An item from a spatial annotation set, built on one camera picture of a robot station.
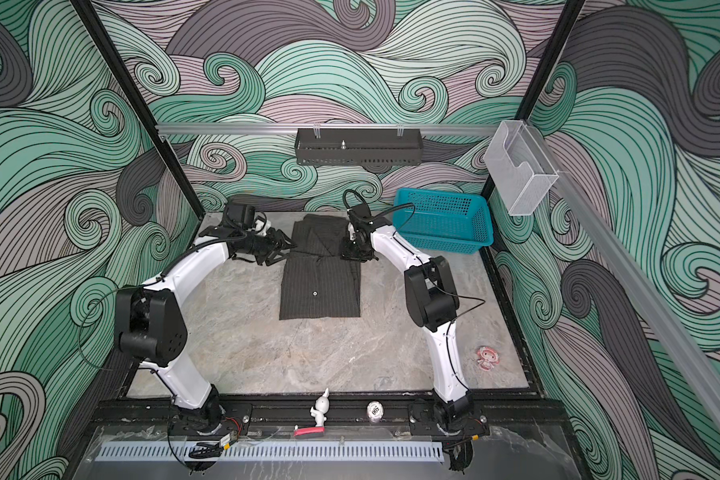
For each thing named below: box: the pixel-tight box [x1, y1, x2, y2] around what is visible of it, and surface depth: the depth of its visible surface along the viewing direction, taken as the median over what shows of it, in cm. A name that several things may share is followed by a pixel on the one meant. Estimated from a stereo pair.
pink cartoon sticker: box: [476, 346, 500, 371], surface depth 83 cm
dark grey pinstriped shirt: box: [279, 214, 361, 320], surface depth 99 cm
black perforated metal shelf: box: [294, 128, 424, 166], surface depth 97 cm
